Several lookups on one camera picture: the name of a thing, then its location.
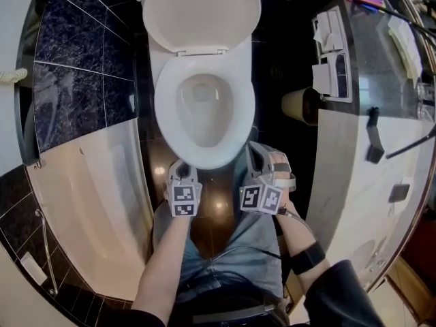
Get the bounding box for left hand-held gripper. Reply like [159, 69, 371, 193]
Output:
[166, 159, 203, 218]

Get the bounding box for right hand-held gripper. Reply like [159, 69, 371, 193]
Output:
[238, 141, 296, 214]

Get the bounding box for white toilet seat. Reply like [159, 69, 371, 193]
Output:
[153, 48, 255, 170]

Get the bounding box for person's right forearm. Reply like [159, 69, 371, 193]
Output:
[274, 199, 333, 279]

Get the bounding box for person's left forearm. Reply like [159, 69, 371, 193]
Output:
[131, 215, 191, 316]

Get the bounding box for black forearm band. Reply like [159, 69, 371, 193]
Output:
[289, 242, 327, 275]

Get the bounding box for white ceramic toilet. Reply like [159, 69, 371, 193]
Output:
[128, 0, 257, 170]

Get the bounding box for person's right hand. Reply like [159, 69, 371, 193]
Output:
[268, 151, 292, 181]

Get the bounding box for cream bathtub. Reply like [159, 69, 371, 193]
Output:
[25, 119, 154, 301]

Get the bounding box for blue jeans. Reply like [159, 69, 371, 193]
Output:
[151, 155, 286, 306]

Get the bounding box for black waist pack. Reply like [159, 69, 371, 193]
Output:
[176, 291, 290, 327]

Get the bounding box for white sink basin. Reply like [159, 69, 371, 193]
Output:
[354, 238, 379, 268]

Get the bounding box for black smartphone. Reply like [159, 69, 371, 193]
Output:
[388, 183, 411, 204]

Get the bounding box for chrome sink faucet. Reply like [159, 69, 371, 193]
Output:
[371, 236, 388, 268]

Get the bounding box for black tripod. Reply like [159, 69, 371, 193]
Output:
[373, 0, 436, 159]

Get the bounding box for dark jacket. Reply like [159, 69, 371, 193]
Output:
[112, 259, 379, 327]

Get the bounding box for chrome grab bar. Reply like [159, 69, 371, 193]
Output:
[34, 208, 59, 296]

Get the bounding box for white soap dish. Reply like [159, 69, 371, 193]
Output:
[19, 252, 48, 285]

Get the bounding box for clear drinking glass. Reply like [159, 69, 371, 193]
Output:
[416, 82, 436, 102]
[417, 102, 436, 119]

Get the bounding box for grey cable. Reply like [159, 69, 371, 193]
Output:
[279, 206, 316, 238]

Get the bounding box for black angular bracket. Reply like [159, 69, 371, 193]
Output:
[366, 106, 386, 164]

